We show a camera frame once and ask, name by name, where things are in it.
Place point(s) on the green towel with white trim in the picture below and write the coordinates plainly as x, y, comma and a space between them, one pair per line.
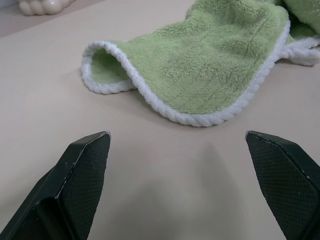
200, 65

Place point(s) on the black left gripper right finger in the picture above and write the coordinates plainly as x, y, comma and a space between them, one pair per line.
287, 180

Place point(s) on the cream lobed ceramic object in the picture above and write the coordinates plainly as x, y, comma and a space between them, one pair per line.
42, 6

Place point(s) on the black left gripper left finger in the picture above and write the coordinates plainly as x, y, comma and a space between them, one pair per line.
62, 190

